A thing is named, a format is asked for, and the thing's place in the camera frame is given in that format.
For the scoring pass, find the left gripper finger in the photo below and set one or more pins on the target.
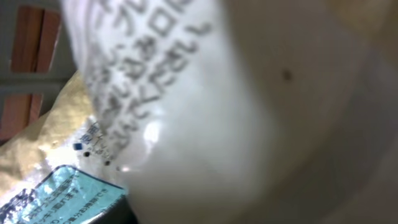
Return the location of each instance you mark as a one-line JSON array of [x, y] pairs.
[[118, 213]]

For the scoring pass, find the grey plastic shopping basket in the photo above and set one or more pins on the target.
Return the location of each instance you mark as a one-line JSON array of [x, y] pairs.
[[36, 62]]

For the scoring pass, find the cream yellow snack bag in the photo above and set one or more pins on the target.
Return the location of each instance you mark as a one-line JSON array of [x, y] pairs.
[[216, 112]]

